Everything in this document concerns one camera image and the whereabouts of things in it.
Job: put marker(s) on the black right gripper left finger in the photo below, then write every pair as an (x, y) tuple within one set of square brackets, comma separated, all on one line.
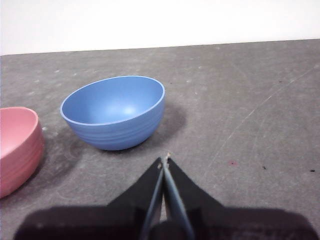
[(105, 222)]

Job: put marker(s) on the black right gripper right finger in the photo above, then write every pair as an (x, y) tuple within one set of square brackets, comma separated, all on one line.
[(225, 222)]

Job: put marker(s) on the red ribbed bowl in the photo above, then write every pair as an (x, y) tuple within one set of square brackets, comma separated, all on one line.
[(17, 150)]

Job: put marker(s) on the blue ribbed bowl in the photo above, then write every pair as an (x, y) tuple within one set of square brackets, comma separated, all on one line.
[(112, 107)]

